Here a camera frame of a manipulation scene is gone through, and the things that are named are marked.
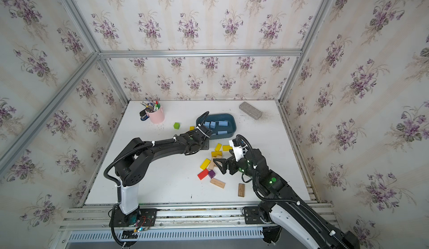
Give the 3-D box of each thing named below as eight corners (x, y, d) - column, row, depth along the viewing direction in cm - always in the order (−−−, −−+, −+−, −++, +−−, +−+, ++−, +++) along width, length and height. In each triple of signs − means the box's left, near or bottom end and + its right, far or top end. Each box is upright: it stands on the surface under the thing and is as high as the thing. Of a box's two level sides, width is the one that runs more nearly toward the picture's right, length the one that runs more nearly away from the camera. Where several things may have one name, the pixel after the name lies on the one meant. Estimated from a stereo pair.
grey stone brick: (238, 108, 119) (238, 105, 117) (243, 103, 122) (244, 100, 120) (256, 120, 111) (257, 118, 109) (262, 115, 115) (263, 112, 112)
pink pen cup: (151, 124, 110) (146, 113, 102) (153, 116, 114) (149, 105, 106) (163, 124, 110) (159, 114, 102) (165, 116, 114) (161, 106, 106)
